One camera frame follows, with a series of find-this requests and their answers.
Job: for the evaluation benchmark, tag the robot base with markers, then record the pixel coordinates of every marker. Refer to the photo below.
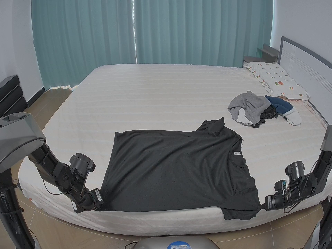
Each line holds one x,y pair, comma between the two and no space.
176,244

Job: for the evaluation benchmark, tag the black T-shirt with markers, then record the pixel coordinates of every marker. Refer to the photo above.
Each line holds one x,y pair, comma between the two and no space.
176,170

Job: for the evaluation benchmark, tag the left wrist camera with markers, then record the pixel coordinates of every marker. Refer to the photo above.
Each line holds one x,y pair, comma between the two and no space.
91,165

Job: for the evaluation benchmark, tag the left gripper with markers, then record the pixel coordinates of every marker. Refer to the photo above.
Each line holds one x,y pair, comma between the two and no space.
89,201

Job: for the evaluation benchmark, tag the pile of clothes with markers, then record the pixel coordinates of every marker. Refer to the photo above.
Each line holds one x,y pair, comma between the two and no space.
253,106

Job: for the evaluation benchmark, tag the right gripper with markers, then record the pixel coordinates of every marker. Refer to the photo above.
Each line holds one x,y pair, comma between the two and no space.
277,201

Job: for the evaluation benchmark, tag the black chest of drawers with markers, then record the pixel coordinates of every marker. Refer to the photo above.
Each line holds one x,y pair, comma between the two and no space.
10,95

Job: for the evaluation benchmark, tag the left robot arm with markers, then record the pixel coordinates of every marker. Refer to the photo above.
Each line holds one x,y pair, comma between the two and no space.
18,136

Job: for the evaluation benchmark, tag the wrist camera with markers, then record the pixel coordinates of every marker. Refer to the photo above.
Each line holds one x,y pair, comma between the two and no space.
91,165
280,185

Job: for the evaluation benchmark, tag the grey bedside table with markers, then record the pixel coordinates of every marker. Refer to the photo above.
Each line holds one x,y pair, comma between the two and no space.
263,56

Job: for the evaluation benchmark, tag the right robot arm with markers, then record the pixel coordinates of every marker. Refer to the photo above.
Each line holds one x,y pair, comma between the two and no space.
316,178

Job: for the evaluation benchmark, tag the white printed pillow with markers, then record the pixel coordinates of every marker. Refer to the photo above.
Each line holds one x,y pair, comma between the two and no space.
277,80

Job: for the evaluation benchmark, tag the bed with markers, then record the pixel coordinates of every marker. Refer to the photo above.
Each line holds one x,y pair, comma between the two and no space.
166,95

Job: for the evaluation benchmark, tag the blue-green curtain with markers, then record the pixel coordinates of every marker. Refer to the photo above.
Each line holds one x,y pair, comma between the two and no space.
202,22
83,32

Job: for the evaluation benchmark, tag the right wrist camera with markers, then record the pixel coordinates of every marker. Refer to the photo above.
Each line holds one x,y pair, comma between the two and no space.
280,185

